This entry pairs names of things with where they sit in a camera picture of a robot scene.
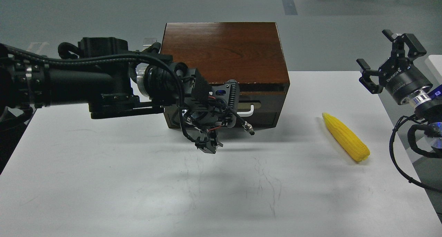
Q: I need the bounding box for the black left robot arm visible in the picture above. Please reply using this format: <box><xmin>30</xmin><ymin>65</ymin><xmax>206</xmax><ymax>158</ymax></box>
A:
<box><xmin>1</xmin><ymin>37</ymin><xmax>255</xmax><ymax>154</ymax></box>

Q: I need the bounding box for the white side table edge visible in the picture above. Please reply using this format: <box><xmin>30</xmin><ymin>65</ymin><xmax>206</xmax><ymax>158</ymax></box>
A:
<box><xmin>425</xmin><ymin>55</ymin><xmax>442</xmax><ymax>85</ymax></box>

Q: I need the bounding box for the wooden drawer with white handle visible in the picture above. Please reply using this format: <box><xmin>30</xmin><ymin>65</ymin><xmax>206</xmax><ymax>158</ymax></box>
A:
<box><xmin>166</xmin><ymin>90</ymin><xmax>287</xmax><ymax>128</ymax></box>

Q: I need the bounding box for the dark wooden cabinet box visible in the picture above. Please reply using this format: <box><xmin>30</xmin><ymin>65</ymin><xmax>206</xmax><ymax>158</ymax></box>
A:
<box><xmin>160</xmin><ymin>22</ymin><xmax>291</xmax><ymax>129</ymax></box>

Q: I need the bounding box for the grey floor tape strip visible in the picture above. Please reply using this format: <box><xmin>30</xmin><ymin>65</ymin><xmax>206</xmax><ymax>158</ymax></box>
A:
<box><xmin>281</xmin><ymin>0</ymin><xmax>298</xmax><ymax>16</ymax></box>

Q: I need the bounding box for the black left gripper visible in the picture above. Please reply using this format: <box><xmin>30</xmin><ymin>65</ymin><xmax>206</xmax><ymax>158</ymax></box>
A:
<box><xmin>166</xmin><ymin>68</ymin><xmax>255</xmax><ymax>154</ymax></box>

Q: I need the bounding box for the yellow corn cob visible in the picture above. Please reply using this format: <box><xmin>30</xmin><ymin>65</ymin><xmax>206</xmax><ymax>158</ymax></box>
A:
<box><xmin>322</xmin><ymin>112</ymin><xmax>371</xmax><ymax>162</ymax></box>

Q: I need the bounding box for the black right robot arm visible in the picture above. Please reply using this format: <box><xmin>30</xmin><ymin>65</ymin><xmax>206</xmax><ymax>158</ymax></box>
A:
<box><xmin>357</xmin><ymin>29</ymin><xmax>441</xmax><ymax>193</ymax></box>

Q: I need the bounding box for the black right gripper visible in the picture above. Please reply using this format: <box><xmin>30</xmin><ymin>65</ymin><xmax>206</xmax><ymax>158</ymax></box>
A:
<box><xmin>356</xmin><ymin>29</ymin><xmax>433</xmax><ymax>105</ymax></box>

